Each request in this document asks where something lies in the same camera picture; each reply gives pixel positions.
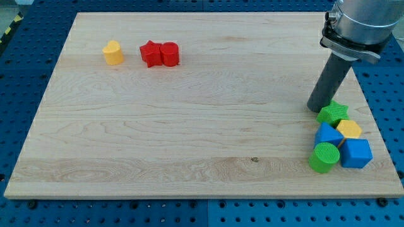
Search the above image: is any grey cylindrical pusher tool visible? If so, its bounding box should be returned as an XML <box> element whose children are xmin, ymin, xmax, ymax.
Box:
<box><xmin>307</xmin><ymin>52</ymin><xmax>352</xmax><ymax>113</ymax></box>

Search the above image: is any red cylinder block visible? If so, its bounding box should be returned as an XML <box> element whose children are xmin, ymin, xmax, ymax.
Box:
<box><xmin>160</xmin><ymin>42</ymin><xmax>179</xmax><ymax>67</ymax></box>

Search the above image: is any yellow heart block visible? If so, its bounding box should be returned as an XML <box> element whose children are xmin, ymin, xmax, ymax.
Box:
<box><xmin>102</xmin><ymin>40</ymin><xmax>124</xmax><ymax>66</ymax></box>

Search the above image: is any blue triangle block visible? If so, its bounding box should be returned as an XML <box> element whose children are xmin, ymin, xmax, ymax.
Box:
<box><xmin>314</xmin><ymin>122</ymin><xmax>344</xmax><ymax>147</ymax></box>

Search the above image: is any wooden board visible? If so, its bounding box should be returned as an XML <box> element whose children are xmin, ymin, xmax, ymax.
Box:
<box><xmin>4</xmin><ymin>13</ymin><xmax>403</xmax><ymax>200</ymax></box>

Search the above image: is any red star block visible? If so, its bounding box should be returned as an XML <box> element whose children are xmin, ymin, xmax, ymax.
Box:
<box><xmin>140</xmin><ymin>40</ymin><xmax>163</xmax><ymax>67</ymax></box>

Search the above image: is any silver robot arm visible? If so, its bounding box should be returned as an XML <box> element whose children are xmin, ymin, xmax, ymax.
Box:
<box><xmin>320</xmin><ymin>0</ymin><xmax>403</xmax><ymax>64</ymax></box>

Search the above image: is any green star block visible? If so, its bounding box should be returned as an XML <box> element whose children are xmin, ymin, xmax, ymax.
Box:
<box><xmin>316</xmin><ymin>100</ymin><xmax>350</xmax><ymax>127</ymax></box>

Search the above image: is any green cylinder block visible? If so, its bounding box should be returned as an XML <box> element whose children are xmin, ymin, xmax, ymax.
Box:
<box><xmin>309</xmin><ymin>142</ymin><xmax>340</xmax><ymax>173</ymax></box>

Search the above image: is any yellow hexagon block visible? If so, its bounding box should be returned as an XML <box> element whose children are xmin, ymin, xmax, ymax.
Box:
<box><xmin>335</xmin><ymin>120</ymin><xmax>363</xmax><ymax>148</ymax></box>

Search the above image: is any blue cube block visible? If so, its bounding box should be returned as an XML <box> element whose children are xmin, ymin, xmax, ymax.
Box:
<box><xmin>339</xmin><ymin>139</ymin><xmax>373</xmax><ymax>168</ymax></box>

